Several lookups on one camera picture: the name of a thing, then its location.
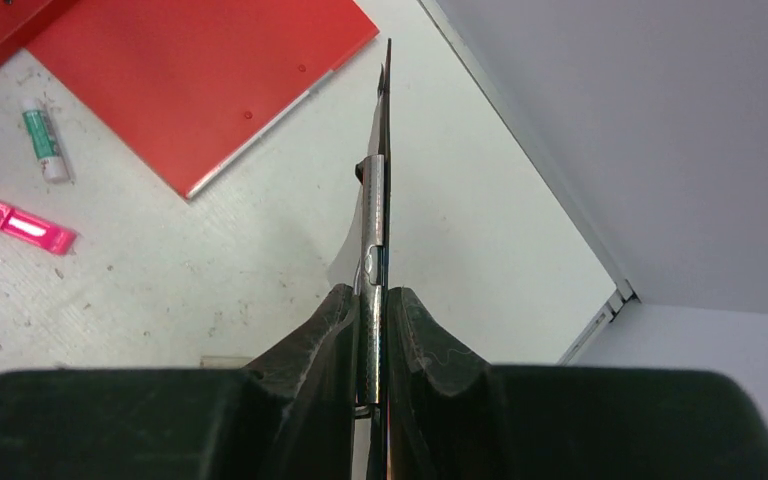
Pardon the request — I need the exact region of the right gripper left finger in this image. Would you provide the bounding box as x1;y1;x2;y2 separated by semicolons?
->
0;284;358;479

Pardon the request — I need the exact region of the green white glue stick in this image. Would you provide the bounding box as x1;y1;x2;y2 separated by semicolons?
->
21;98;71;184

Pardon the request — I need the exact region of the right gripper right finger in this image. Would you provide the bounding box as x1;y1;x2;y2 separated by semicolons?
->
386;287;768;479

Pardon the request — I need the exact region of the pink highlighter marker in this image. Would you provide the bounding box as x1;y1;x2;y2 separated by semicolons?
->
0;201;77;255

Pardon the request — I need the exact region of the black clipboard with paper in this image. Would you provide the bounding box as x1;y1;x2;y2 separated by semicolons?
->
340;39;392;479

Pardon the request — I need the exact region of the thin red folder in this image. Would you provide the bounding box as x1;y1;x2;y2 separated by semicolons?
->
29;1;379;199

